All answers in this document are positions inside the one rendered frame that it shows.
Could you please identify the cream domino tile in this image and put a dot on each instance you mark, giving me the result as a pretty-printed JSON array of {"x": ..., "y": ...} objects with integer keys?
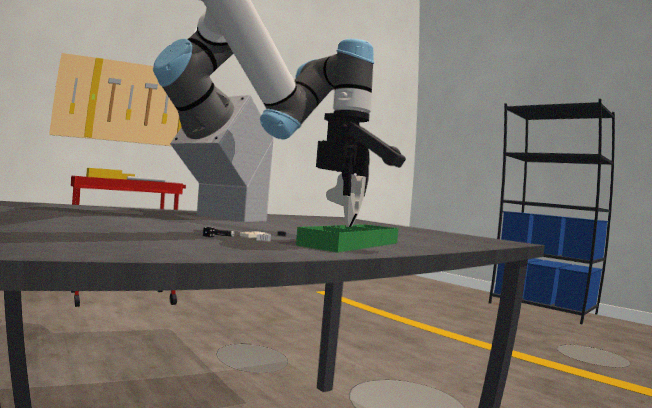
[{"x": 248, "y": 235}]

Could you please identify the green three-compartment bin rack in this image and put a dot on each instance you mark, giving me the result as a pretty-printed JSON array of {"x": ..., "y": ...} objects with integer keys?
[{"x": 340, "y": 238}]

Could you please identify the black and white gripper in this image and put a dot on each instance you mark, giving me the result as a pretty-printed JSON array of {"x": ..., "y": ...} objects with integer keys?
[{"x": 338, "y": 156}]

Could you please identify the black battery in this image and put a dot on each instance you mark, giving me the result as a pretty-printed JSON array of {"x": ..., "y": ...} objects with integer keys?
[{"x": 223, "y": 232}]

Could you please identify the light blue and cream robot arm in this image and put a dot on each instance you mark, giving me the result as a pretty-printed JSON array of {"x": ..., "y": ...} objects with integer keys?
[{"x": 184, "y": 74}]

